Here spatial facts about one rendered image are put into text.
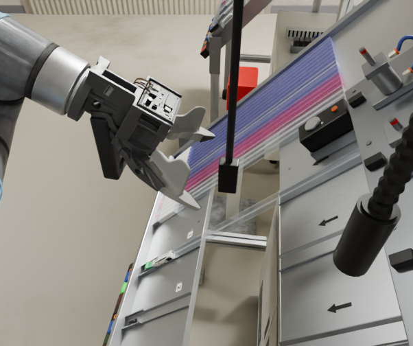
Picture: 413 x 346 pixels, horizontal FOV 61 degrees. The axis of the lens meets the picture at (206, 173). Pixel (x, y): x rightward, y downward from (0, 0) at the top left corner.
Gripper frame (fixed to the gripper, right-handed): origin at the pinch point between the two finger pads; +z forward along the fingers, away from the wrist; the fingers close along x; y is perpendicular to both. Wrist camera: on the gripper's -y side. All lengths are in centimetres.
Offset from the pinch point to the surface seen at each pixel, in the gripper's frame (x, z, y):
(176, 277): -5.5, 7.2, -20.8
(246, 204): 83, 60, -83
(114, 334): -13.5, 2.8, -33.8
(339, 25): 35.9, 13.9, 18.1
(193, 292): -9.8, 8.4, -15.6
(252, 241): 39, 46, -55
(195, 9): 334, 0, -113
